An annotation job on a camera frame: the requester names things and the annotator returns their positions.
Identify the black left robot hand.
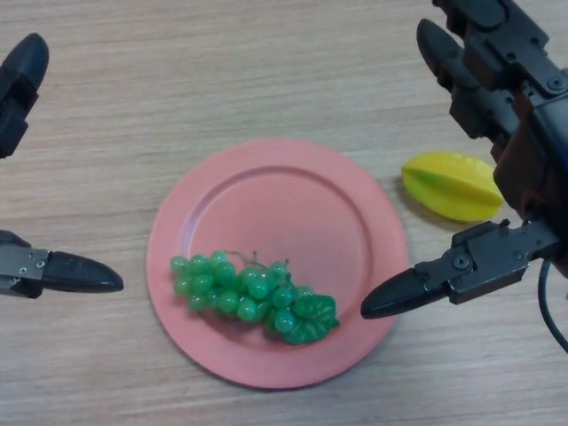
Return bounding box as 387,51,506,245
0,33,124,299

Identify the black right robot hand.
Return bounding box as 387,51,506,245
360,0,568,320

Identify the green grape bunch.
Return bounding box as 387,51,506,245
170,250,341,347

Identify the pink round plate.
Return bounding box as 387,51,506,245
146,138,409,391

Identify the yellow starfruit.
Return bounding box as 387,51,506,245
400,150,506,223

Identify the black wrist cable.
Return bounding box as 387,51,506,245
537,261,568,354

